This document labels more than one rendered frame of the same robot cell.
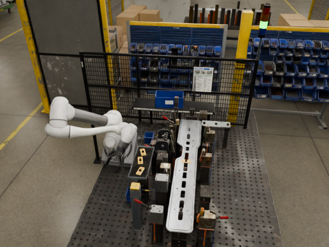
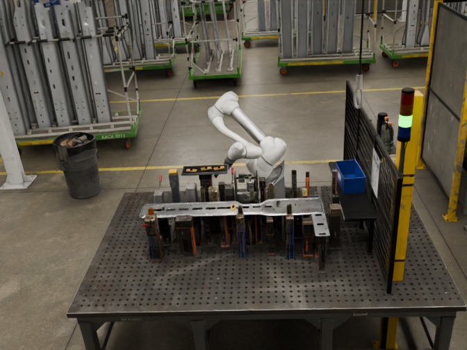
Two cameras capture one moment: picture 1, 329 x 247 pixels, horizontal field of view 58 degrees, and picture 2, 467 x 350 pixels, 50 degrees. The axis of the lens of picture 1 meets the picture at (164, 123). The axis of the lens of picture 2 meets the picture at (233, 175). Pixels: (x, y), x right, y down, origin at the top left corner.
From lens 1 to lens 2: 389 cm
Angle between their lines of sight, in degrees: 73
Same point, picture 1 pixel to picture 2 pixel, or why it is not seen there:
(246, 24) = not seen: hidden behind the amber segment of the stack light
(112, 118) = (265, 142)
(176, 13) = not seen: outside the picture
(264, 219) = (189, 299)
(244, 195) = (226, 285)
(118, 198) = not seen: hidden behind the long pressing
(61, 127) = (212, 112)
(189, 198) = (178, 212)
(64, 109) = (222, 101)
